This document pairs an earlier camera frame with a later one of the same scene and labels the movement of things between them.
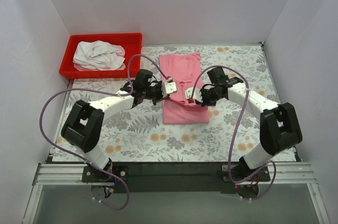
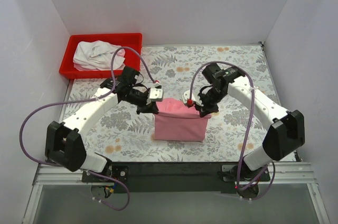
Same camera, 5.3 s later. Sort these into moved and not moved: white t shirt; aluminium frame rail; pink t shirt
Moved: pink t shirt
Not moved: aluminium frame rail; white t shirt
